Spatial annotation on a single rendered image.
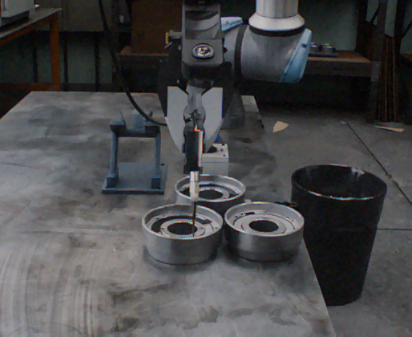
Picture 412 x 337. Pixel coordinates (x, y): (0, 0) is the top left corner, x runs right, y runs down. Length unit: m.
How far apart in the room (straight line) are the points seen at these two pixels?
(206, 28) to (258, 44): 0.56
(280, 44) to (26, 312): 0.78
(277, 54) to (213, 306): 0.69
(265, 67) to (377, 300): 1.23
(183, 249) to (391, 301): 1.61
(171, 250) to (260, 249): 0.11
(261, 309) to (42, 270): 0.27
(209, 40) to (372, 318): 1.61
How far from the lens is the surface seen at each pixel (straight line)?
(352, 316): 2.16
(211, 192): 0.92
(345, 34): 4.95
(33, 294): 0.72
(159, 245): 0.75
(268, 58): 1.26
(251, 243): 0.76
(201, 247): 0.75
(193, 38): 0.69
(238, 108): 1.34
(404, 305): 2.28
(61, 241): 0.83
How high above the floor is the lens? 1.18
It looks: 21 degrees down
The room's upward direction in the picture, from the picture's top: 2 degrees clockwise
